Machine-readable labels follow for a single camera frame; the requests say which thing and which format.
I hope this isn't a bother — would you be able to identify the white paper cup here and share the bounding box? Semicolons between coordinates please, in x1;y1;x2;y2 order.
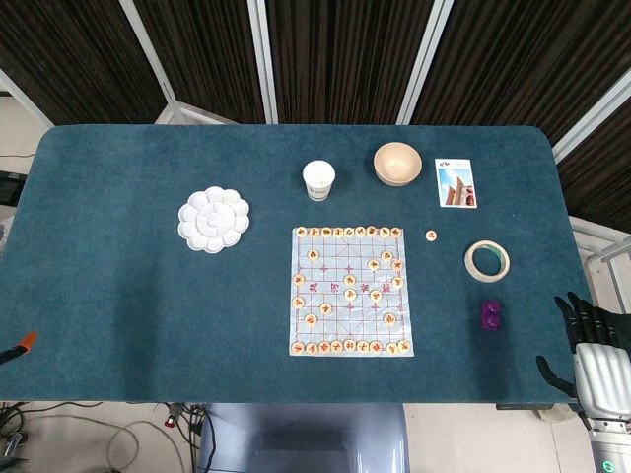
302;160;337;202

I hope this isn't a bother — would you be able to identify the black box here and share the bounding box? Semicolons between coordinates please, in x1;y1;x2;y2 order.
0;170;27;206

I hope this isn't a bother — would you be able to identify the black floor cable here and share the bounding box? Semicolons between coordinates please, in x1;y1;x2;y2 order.
175;403;218;473

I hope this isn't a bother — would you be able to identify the plastic chess board sheet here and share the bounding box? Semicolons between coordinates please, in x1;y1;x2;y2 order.
288;227;414;358

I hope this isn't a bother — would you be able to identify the white metal rack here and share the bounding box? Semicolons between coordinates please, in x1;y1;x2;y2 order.
569;215;631;316

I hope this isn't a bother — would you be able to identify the white flower paint palette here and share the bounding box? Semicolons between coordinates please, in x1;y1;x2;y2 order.
176;185;250;255

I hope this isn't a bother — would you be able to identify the teal felt table cloth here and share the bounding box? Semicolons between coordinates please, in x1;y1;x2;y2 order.
0;124;615;405

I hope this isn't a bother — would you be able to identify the black cable bundle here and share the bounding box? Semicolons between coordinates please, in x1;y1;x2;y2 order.
0;401;31;473

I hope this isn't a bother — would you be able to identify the grey floor cable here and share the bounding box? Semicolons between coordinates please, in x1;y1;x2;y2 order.
0;412;147;473

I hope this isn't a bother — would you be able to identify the dark slatted partition panel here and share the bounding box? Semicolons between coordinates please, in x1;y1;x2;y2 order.
0;0;172;127
554;83;631;233
132;0;270;124
411;0;631;144
265;0;435;125

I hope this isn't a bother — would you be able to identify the orange black tool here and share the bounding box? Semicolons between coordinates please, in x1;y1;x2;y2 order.
0;330;39;367

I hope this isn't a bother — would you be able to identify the purple toy block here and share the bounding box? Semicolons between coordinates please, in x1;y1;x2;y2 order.
480;299;503;331

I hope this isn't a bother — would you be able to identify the beige bowl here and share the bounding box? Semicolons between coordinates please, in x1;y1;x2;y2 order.
373;142;424;187

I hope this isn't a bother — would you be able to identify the picture postcard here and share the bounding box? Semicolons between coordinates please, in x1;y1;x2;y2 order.
434;158;478;209

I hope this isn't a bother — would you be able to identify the grey blue robot torso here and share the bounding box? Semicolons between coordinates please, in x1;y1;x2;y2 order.
196;402;411;473

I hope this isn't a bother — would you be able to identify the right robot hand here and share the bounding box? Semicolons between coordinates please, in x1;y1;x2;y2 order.
535;291;631;424

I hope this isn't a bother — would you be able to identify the beige masking tape roll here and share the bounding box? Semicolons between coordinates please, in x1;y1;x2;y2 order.
463;239;512;283

